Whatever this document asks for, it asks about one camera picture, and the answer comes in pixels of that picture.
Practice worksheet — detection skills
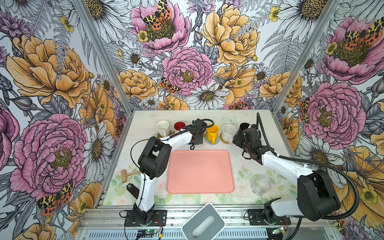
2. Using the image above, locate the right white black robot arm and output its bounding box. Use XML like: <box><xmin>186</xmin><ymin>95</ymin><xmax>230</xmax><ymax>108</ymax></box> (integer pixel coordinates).
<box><xmin>232</xmin><ymin>115</ymin><xmax>360</xmax><ymax>224</ymax></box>

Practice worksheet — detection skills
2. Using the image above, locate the black rectangular remote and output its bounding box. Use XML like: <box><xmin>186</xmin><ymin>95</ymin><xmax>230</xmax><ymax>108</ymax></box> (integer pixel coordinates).
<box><xmin>126</xmin><ymin>183</ymin><xmax>140</xmax><ymax>199</ymax></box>

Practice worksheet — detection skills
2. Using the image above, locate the white mug red inside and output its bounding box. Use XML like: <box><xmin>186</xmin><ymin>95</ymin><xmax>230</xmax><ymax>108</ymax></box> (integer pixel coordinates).
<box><xmin>174</xmin><ymin>121</ymin><xmax>186</xmax><ymax>131</ymax></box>

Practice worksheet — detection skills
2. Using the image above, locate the pink rectangular tray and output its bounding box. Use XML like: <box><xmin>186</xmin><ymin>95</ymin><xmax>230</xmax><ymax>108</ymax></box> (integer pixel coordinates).
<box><xmin>167</xmin><ymin>150</ymin><xmax>235</xmax><ymax>194</ymax></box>

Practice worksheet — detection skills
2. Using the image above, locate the green circuit board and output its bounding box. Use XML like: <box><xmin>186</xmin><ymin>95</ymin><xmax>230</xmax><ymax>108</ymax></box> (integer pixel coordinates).
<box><xmin>137</xmin><ymin>230</ymin><xmax>157</xmax><ymax>239</ymax></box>

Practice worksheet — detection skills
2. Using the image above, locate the woven wicker round coaster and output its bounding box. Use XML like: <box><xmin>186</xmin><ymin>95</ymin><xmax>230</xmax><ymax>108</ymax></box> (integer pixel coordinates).
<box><xmin>220</xmin><ymin>133</ymin><xmax>235</xmax><ymax>145</ymax></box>

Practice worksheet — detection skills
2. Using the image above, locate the aluminium front rail frame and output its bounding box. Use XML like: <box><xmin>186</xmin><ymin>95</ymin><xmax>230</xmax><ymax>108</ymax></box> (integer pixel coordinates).
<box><xmin>75</xmin><ymin>205</ymin><xmax>341</xmax><ymax>240</ymax></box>

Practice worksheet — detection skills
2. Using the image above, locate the matte brown round coaster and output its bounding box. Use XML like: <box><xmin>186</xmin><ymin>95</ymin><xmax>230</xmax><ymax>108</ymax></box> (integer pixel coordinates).
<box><xmin>157</xmin><ymin>131</ymin><xmax>174</xmax><ymax>141</ymax></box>

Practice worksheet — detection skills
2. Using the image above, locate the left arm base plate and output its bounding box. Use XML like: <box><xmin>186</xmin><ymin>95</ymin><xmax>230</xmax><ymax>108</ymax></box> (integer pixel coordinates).
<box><xmin>124</xmin><ymin>210</ymin><xmax>168</xmax><ymax>227</ymax></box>

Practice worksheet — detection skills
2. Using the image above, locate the black mug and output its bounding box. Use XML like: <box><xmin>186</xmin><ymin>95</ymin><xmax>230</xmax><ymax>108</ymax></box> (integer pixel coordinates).
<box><xmin>238</xmin><ymin>123</ymin><xmax>250</xmax><ymax>136</ymax></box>

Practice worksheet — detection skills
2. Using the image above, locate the white mug off tray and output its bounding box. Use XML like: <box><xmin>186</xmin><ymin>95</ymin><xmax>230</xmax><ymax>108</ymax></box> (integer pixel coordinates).
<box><xmin>156</xmin><ymin>120</ymin><xmax>170</xmax><ymax>137</ymax></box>

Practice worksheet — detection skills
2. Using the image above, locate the yellow mug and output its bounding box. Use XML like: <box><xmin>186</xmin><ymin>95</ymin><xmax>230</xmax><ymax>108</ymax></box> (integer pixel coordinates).
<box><xmin>206</xmin><ymin>125</ymin><xmax>219</xmax><ymax>143</ymax></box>

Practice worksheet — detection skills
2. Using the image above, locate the grey blue round coaster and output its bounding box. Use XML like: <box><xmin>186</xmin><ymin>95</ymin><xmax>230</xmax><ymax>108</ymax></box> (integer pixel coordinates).
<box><xmin>204</xmin><ymin>137</ymin><xmax>221</xmax><ymax>146</ymax></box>

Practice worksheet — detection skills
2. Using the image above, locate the clear glass cup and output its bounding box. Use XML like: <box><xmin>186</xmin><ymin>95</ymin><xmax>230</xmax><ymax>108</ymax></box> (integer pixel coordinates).
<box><xmin>251</xmin><ymin>175</ymin><xmax>271</xmax><ymax>196</ymax></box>

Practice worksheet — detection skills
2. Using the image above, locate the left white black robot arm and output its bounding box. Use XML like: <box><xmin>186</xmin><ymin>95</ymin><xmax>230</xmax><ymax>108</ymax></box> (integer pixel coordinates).
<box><xmin>125</xmin><ymin>119</ymin><xmax>215</xmax><ymax>227</ymax></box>

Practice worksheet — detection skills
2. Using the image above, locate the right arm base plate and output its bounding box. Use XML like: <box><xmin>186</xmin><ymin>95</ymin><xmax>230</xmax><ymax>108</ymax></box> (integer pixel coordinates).
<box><xmin>247</xmin><ymin>209</ymin><xmax>292</xmax><ymax>226</ymax></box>

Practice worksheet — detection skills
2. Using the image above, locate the small wooden mallet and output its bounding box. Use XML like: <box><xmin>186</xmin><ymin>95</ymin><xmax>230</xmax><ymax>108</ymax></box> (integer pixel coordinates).
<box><xmin>121</xmin><ymin>169</ymin><xmax>140</xmax><ymax>183</ymax></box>

